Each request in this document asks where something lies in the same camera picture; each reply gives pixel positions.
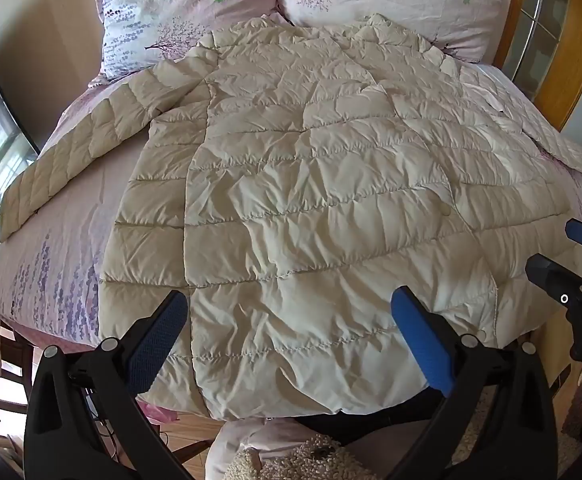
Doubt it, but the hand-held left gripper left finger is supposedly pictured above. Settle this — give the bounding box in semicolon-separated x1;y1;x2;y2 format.
23;289;189;480

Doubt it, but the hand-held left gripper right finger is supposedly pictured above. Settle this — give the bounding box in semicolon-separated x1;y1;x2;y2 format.
391;285;558;480

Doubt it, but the beige quilted down jacket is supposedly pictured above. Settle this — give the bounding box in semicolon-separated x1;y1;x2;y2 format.
0;12;582;421

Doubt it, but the dark wooden chair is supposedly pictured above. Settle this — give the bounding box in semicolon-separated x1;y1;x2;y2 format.
0;250;39;411

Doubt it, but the person's fuzzy beige sweater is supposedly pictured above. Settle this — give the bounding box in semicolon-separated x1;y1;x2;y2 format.
223;434;372;480

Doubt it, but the wooden glass-door cabinet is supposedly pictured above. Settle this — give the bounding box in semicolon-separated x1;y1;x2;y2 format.
494;0;582;131

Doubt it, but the pink floral pillow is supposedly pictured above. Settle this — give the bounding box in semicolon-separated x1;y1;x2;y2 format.
87;0;284;81
276;0;507;63

